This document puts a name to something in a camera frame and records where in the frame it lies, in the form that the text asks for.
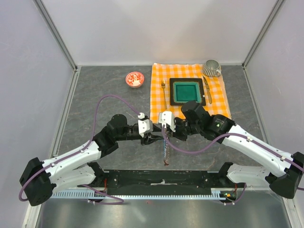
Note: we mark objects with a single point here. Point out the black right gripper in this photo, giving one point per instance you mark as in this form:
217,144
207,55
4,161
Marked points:
176,134

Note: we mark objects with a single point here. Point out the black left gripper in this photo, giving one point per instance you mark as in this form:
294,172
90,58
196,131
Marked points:
150,138

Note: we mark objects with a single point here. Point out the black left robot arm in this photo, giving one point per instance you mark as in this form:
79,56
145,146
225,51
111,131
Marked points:
41,179

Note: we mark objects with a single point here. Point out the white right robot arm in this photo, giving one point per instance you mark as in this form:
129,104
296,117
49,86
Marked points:
280,171

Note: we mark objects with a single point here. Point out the black teal square plate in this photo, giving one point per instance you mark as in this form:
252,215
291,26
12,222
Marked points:
183,90

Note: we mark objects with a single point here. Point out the orange checkered cloth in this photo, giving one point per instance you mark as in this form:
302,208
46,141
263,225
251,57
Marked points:
164,71

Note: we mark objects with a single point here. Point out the gold fork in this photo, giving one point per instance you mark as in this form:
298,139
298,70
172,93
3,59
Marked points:
163,86

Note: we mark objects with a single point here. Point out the gold knife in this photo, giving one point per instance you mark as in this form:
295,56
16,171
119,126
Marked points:
208,90

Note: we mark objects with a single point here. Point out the red patterned bowl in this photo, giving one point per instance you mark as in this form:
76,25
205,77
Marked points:
134,79

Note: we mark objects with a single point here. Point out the striped ceramic mug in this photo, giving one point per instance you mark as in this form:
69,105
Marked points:
212,68

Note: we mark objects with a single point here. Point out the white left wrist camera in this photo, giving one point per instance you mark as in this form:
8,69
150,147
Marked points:
145,125

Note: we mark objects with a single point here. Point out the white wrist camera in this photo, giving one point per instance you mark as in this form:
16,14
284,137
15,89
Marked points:
145,125
166,119

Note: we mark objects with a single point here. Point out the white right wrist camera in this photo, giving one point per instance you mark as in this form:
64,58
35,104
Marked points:
166,119

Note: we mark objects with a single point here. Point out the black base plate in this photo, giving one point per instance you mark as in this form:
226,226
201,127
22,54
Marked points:
162,183

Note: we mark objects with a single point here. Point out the slotted cable duct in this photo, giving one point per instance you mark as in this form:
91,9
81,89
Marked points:
92,195

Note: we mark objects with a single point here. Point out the aluminium frame rail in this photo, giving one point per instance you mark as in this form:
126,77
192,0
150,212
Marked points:
54,31

